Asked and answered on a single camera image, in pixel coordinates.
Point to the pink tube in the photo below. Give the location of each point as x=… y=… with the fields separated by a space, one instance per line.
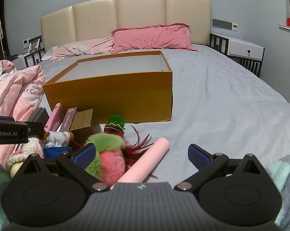
x=145 y=161

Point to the purple slim box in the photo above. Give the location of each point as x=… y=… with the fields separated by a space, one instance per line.
x=69 y=119

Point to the pink quilt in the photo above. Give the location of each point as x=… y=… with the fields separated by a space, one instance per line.
x=12 y=93

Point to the beige padded headboard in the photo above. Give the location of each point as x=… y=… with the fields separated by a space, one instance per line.
x=140 y=12

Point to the red feather toy green hat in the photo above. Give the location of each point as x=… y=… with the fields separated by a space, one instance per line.
x=114 y=120

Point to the orange cardboard box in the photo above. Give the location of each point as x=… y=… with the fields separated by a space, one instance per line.
x=111 y=96

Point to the doll with blue clothes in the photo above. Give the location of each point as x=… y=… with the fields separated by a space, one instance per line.
x=57 y=138

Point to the light pink pillow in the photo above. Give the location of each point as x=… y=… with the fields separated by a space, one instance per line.
x=87 y=48

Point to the small brown cardboard box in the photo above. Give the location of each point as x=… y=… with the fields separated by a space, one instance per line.
x=83 y=122

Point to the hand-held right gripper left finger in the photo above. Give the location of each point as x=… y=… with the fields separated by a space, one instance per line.
x=83 y=155

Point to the white black nightstand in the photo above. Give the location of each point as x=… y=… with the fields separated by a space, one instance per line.
x=243 y=49
x=18 y=63

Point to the pink flat case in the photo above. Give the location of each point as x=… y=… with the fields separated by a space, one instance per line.
x=54 y=119

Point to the teal plaid blanket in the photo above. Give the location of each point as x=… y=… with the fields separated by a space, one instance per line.
x=286 y=173

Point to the white cloth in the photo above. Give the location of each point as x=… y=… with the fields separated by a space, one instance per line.
x=48 y=53

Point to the dark wall switch panel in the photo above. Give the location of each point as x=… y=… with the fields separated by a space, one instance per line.
x=221 y=23

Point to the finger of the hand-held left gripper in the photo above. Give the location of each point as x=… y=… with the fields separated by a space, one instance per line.
x=36 y=128

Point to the photo frame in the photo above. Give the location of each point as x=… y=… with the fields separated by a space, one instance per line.
x=34 y=44

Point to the window sill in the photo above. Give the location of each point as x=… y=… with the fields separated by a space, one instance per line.
x=289 y=28

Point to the pink green plush toy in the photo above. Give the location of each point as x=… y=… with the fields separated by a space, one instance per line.
x=111 y=166

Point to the white thermostat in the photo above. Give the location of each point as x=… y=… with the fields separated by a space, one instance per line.
x=235 y=26

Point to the black box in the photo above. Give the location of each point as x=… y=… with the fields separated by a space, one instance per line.
x=39 y=115

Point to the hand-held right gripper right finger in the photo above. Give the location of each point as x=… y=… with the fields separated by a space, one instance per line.
x=199 y=156

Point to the dark pink pillow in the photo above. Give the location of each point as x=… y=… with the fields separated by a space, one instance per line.
x=154 y=38

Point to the white bunny plush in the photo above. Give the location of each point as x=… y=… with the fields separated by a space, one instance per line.
x=33 y=144

